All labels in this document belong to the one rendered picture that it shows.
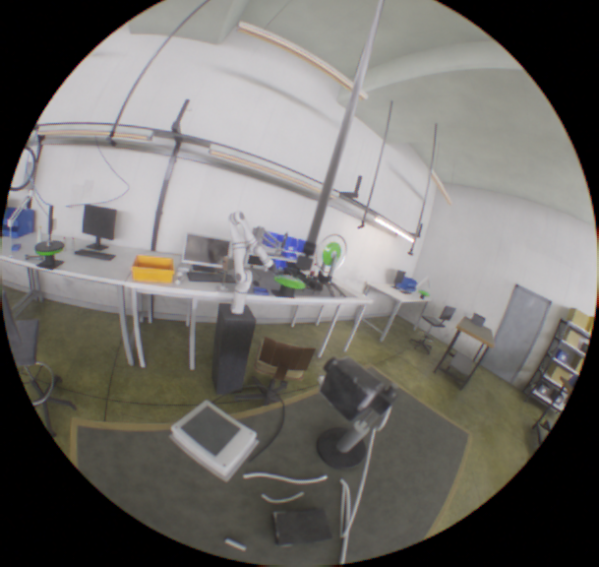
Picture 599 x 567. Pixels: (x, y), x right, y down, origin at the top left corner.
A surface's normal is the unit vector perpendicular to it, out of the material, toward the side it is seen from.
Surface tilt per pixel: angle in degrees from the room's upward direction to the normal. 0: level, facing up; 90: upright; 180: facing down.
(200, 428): 0
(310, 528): 0
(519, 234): 90
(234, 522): 0
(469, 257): 90
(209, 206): 90
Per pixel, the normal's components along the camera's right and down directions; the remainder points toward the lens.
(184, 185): 0.50, 0.33
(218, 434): 0.29, -0.94
